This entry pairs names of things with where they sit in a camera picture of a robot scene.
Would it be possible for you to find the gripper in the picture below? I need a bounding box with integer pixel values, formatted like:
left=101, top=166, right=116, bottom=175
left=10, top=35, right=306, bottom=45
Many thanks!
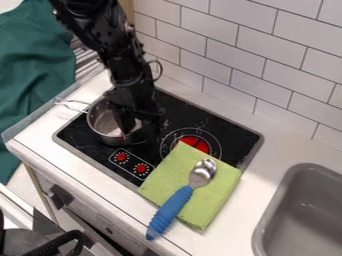
left=102, top=81, right=166, bottom=145

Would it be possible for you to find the silver pot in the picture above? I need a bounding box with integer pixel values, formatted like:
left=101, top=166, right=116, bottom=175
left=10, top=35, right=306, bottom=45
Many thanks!
left=54, top=95, right=150, bottom=148

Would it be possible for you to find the toy stove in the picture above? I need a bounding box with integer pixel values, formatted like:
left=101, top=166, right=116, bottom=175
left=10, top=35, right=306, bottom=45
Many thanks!
left=50, top=87, right=266, bottom=193

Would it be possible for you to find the green cloth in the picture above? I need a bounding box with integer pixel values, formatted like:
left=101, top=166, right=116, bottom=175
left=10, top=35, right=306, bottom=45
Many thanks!
left=136, top=141, right=244, bottom=233

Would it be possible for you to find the teal cloth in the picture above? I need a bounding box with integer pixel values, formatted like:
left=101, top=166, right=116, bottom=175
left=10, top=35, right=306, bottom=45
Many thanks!
left=0, top=0, right=78, bottom=185

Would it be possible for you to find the toy sink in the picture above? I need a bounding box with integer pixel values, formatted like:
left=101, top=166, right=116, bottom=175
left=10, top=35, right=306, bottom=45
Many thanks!
left=249, top=162, right=342, bottom=256

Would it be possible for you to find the blue handled silver spoon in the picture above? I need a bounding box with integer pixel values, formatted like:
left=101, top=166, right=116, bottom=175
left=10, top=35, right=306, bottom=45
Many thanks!
left=144, top=157, right=220, bottom=241

